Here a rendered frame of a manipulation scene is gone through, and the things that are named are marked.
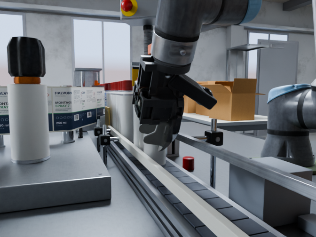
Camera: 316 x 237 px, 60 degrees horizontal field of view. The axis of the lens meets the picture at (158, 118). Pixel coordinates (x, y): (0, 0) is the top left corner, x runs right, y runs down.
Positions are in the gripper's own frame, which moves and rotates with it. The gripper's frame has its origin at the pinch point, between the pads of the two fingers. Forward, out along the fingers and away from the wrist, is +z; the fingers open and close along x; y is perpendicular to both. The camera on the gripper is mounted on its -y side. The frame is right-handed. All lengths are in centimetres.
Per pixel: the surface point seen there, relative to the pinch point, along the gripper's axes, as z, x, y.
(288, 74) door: 186, -420, -473
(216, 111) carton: 93, -145, -115
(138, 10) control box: -16, -49, -4
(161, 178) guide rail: -3.5, 12.2, 4.6
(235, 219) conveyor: -7.7, 24.3, -1.5
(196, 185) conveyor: -0.8, 12.3, -2.6
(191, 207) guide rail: -9.1, 22.4, 4.6
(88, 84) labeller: 21, -66, 10
